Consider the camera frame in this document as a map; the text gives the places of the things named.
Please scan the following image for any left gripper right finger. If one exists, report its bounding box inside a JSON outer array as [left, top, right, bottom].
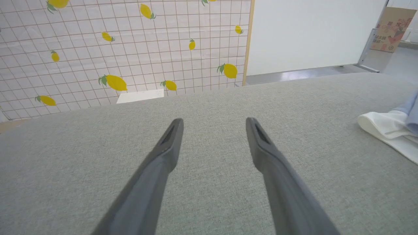
[[246, 117, 340, 235]]

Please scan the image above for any lemon print grid screen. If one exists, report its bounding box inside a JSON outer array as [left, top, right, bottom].
[[0, 0, 255, 123]]

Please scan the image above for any brown cardboard box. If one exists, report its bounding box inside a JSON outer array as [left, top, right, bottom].
[[370, 7, 417, 53]]

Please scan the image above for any grey metal partition leg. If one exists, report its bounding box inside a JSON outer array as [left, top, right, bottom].
[[357, 28, 381, 73]]

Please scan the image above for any white partition panel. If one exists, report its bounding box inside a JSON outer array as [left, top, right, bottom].
[[246, 0, 390, 77]]

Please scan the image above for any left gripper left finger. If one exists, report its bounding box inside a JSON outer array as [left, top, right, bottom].
[[91, 118, 185, 235]]

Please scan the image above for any white box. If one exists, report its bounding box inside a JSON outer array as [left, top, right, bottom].
[[116, 89, 165, 104]]

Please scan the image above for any light blue garment white hem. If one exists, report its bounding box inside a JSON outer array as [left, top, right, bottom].
[[357, 91, 418, 165]]

